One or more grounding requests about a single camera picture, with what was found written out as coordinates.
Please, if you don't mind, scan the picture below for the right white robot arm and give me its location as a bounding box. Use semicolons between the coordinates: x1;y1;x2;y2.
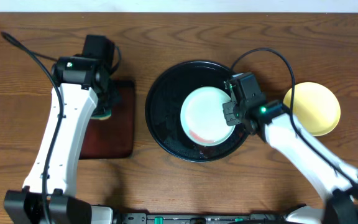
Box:
223;101;358;223

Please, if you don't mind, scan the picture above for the round black tray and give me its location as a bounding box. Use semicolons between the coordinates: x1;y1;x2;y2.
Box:
145;60;248;162

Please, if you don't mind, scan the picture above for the dark red square tray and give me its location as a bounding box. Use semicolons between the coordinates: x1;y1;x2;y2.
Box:
80;80;135;159

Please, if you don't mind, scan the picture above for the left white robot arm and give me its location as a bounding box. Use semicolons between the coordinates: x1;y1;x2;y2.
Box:
4;56;114;223

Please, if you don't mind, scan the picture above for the light blue plate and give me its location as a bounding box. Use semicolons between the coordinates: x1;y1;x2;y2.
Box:
180;86;235;147

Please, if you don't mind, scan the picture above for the green yellow scrub sponge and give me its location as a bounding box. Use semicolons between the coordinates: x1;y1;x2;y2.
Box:
90;107;112;120

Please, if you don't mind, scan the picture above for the yellow plate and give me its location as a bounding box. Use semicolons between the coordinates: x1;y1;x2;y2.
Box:
293;82;341;136

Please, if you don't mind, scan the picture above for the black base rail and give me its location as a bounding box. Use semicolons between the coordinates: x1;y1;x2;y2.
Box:
91;205;323;224

